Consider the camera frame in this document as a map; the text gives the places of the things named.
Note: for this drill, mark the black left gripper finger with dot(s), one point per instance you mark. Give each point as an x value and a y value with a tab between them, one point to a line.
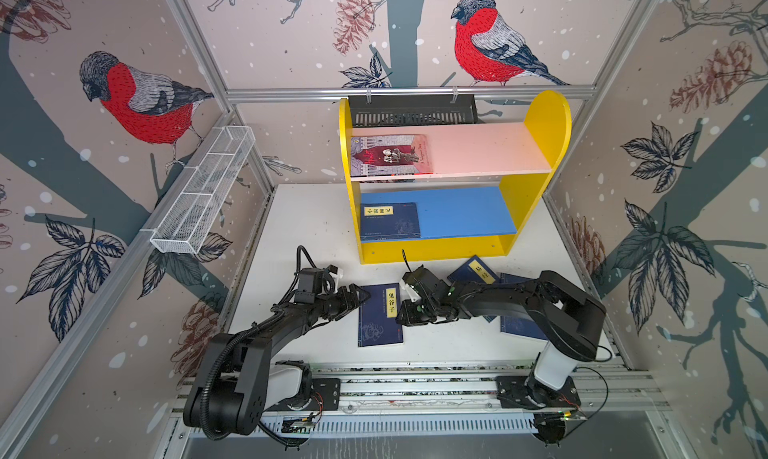
353	290
357	300

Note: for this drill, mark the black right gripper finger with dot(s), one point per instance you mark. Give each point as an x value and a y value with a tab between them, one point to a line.
407	315
409	305

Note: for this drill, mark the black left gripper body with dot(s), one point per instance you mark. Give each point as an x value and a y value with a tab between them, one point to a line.
334	304

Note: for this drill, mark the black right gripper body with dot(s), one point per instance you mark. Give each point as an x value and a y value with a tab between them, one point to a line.
431	301

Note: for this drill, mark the navy book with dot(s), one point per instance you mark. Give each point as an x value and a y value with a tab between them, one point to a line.
387	222
515	325
473	275
377	325

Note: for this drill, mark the red illustrated book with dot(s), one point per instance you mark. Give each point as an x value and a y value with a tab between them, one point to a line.
389	155

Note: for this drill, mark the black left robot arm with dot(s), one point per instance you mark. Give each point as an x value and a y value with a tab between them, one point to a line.
230	391

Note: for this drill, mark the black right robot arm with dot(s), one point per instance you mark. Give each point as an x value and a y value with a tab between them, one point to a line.
571	320

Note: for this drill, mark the yellow shelf with coloured boards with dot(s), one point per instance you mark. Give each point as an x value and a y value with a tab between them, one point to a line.
487	180

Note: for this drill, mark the black perforated tray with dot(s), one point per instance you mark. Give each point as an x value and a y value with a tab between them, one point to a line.
413	110

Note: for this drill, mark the aluminium top crossbar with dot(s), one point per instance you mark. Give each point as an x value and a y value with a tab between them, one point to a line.
514	92

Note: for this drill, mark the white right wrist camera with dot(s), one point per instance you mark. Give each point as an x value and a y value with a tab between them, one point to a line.
411	285

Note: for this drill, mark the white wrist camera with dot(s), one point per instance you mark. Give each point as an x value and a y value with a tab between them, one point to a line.
334	272
411	285

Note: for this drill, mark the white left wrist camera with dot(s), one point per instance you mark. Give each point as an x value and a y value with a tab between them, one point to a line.
334	272

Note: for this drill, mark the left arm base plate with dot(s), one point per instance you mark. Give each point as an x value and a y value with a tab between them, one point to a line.
324	395

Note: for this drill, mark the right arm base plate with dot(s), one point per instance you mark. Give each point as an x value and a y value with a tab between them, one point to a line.
524	392

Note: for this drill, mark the white wire mesh basket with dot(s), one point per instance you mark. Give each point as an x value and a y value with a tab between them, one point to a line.
193	212

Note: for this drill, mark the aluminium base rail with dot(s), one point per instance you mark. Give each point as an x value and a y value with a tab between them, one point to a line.
452	400

